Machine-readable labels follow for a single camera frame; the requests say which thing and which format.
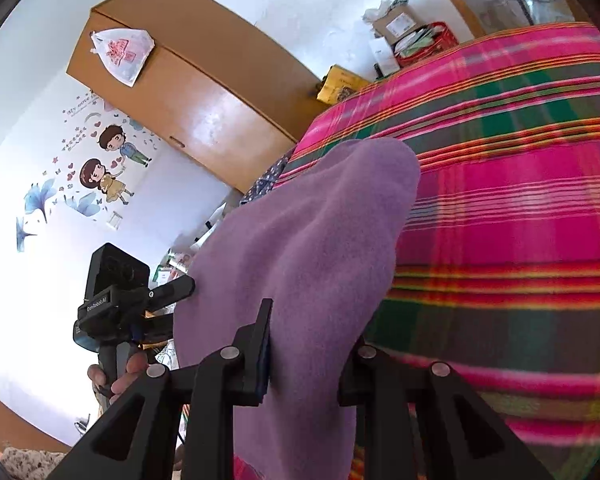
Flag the white plastic bag red print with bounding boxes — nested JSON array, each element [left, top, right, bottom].
[[89, 27, 156, 87]]

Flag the person's left hand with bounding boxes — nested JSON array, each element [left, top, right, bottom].
[[87, 350, 151, 403]]

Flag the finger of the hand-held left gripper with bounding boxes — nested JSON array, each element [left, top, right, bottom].
[[149, 276, 196, 311]]

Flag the wooden wardrobe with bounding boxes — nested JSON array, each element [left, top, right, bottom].
[[66, 0, 326, 193]]

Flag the pink green plaid blanket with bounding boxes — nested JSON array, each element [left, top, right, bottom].
[[232, 21, 600, 480]]

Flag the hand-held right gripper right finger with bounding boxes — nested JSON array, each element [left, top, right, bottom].
[[337, 337, 556, 480]]

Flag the yellow bag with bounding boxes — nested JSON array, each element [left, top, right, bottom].
[[316, 64, 371, 106]]

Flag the cartoon wall sticker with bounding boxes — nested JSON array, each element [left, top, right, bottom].
[[15, 89, 153, 253]]

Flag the dark floral garment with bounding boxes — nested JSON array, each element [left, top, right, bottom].
[[240, 147, 296, 206]]

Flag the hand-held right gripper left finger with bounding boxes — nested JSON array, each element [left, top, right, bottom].
[[45, 299, 273, 480]]

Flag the cardboard box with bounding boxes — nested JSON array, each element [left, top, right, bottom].
[[364, 0, 428, 46]]

